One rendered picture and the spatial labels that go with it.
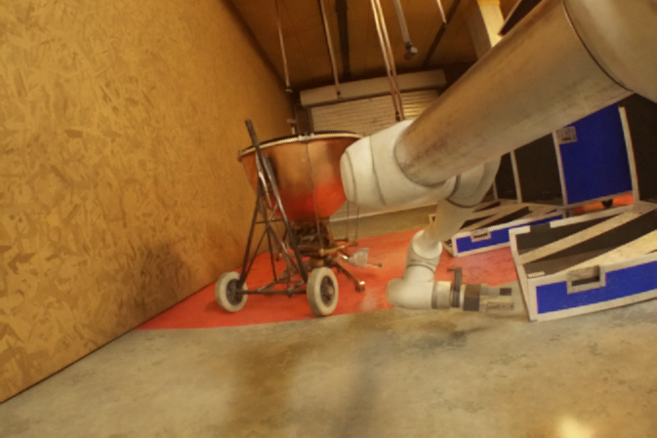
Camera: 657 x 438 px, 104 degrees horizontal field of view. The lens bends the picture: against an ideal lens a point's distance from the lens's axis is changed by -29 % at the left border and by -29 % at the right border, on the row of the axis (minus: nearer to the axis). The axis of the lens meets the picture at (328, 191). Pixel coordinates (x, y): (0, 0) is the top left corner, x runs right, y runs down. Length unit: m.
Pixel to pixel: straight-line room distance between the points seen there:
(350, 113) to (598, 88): 8.02
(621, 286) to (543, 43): 1.01
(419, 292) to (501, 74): 0.87
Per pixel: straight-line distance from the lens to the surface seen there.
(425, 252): 1.16
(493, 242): 2.31
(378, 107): 8.27
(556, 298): 1.17
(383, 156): 0.56
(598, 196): 2.63
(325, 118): 8.23
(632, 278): 1.23
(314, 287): 1.43
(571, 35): 0.27
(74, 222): 1.60
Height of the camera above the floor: 0.47
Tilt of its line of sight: 1 degrees up
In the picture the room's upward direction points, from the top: 9 degrees counter-clockwise
